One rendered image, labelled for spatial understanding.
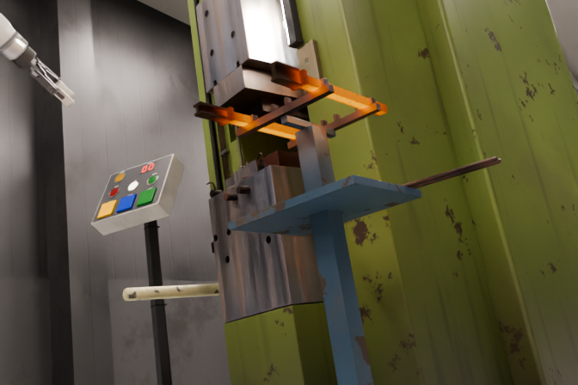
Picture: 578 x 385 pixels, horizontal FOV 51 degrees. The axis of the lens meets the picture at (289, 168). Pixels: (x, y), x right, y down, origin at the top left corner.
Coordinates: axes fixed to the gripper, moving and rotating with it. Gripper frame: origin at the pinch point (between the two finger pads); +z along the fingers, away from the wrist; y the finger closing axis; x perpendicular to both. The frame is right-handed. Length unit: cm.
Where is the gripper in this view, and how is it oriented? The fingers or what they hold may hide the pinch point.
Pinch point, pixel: (64, 94)
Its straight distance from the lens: 229.0
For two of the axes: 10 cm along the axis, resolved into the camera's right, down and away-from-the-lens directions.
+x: -7.8, 6.3, 0.6
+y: -3.1, -4.7, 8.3
